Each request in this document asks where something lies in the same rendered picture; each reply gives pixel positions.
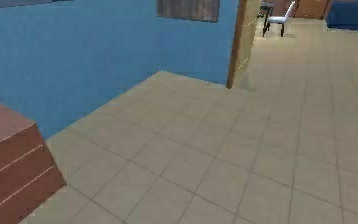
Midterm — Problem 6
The tan wooden room door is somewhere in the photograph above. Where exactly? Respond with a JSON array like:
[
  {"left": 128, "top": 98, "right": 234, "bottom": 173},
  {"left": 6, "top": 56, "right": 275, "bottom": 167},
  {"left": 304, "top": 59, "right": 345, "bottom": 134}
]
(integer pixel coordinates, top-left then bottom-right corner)
[{"left": 226, "top": 0, "right": 263, "bottom": 90}]

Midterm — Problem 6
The blue sofa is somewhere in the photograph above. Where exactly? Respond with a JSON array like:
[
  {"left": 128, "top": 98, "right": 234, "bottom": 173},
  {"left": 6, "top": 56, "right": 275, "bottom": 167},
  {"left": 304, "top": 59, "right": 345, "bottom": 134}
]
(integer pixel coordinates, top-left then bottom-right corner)
[{"left": 326, "top": 0, "right": 358, "bottom": 32}]

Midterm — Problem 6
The dark framed wall picture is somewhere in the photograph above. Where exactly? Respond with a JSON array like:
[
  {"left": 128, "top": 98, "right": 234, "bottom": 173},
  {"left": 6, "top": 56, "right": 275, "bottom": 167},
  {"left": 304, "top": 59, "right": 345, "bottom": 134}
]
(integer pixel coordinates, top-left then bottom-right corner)
[{"left": 0, "top": 0, "right": 75, "bottom": 10}]

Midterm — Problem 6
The reddish brown chest of drawers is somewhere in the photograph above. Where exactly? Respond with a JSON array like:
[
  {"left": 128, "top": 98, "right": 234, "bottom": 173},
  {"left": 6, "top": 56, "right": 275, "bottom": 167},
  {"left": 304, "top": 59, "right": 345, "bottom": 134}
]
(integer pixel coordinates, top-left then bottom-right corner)
[{"left": 0, "top": 97, "right": 68, "bottom": 224}]

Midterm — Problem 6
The grey framed wall picture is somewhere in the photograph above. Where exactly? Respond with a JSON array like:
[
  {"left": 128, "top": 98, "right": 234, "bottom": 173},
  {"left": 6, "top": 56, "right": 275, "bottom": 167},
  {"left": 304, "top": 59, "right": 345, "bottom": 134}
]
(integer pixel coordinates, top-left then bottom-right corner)
[{"left": 156, "top": 0, "right": 221, "bottom": 24}]

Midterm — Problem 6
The black side table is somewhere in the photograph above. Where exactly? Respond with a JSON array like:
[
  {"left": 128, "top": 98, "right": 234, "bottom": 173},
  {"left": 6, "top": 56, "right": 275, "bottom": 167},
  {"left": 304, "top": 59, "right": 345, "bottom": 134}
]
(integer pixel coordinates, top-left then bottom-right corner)
[{"left": 257, "top": 1, "right": 275, "bottom": 22}]

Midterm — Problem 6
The white chair with black legs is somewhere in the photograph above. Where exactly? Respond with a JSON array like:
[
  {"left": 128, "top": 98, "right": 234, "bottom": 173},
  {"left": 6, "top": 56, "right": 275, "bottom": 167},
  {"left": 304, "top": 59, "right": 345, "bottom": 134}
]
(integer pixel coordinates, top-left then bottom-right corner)
[{"left": 262, "top": 0, "right": 297, "bottom": 38}]

